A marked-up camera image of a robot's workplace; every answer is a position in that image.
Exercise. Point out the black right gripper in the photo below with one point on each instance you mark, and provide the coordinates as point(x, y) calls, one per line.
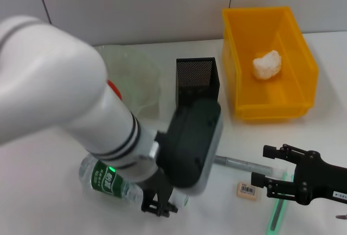
point(322, 181)

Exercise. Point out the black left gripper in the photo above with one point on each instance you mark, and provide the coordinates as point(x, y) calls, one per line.
point(162, 179)

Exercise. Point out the green utility knife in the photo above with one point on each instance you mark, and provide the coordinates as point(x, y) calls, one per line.
point(276, 213)

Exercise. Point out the clear plastic water bottle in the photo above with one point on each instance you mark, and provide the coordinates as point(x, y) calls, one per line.
point(105, 178)

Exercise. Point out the white paper ball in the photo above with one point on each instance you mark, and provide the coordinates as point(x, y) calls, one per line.
point(267, 65)

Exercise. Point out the red orange toy fruit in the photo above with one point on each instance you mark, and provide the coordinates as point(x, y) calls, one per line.
point(115, 90)

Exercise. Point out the grey marker pen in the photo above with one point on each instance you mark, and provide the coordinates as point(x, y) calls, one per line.
point(244, 164)

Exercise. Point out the beige eraser with barcode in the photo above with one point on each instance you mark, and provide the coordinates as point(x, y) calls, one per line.
point(247, 190)

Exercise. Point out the black mesh pen holder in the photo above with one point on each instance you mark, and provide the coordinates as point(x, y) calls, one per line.
point(198, 78)

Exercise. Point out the green glass fruit plate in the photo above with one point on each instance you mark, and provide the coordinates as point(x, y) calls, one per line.
point(135, 78)

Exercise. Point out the yellow plastic bin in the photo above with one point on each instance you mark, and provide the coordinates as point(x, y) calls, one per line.
point(298, 88)

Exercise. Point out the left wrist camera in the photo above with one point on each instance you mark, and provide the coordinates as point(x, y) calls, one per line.
point(189, 145)

